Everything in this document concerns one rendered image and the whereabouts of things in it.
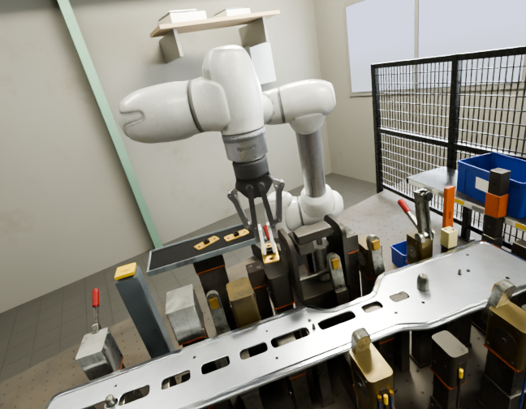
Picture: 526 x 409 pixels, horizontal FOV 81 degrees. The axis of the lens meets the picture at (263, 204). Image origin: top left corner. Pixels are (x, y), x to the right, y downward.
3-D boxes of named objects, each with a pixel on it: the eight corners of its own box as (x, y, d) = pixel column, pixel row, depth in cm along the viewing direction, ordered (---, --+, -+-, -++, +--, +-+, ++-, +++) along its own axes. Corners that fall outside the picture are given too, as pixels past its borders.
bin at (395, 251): (403, 272, 139) (403, 256, 135) (390, 260, 148) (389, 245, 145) (424, 264, 141) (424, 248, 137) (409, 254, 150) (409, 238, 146)
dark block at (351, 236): (354, 334, 114) (343, 238, 97) (344, 321, 120) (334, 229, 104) (365, 329, 115) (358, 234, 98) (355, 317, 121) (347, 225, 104)
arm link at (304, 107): (299, 208, 170) (339, 202, 167) (303, 232, 159) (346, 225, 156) (273, 78, 113) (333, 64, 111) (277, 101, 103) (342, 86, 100)
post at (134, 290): (159, 380, 113) (113, 285, 95) (160, 363, 120) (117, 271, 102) (179, 372, 114) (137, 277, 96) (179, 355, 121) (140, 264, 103)
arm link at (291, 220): (269, 224, 173) (260, 190, 163) (301, 218, 170) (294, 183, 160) (269, 241, 158) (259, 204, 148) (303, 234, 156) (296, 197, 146)
